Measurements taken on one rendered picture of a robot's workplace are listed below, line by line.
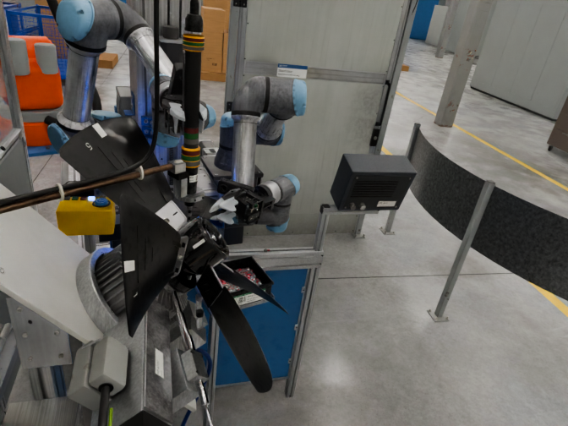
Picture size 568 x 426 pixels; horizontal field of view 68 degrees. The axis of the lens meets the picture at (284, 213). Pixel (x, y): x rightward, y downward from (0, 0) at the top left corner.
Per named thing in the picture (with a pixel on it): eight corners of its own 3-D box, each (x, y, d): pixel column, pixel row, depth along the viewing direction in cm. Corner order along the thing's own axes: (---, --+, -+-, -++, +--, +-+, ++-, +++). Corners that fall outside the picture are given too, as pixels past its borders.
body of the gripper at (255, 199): (250, 204, 118) (277, 193, 127) (229, 190, 122) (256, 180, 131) (246, 226, 122) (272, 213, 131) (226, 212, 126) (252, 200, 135)
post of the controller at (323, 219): (314, 251, 166) (323, 207, 157) (313, 247, 169) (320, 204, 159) (322, 251, 167) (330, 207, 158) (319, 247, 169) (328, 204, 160)
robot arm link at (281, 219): (253, 221, 148) (257, 193, 143) (285, 222, 150) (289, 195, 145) (256, 233, 141) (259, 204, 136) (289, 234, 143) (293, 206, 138)
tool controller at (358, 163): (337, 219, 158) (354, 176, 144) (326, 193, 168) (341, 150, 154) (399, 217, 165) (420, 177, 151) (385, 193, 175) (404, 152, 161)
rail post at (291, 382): (286, 397, 206) (311, 268, 169) (283, 390, 209) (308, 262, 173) (293, 396, 207) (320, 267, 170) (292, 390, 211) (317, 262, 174)
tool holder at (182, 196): (180, 208, 97) (181, 168, 92) (161, 196, 101) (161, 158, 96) (210, 197, 103) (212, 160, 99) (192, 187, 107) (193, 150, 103)
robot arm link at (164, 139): (193, 143, 127) (194, 106, 122) (165, 151, 118) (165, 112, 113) (175, 136, 130) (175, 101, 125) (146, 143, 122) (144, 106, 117)
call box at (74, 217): (59, 240, 133) (55, 210, 128) (65, 224, 141) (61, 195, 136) (113, 238, 137) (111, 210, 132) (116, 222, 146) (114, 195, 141)
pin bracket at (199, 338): (162, 347, 106) (191, 328, 105) (164, 334, 110) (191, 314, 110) (178, 362, 108) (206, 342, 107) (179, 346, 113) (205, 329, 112)
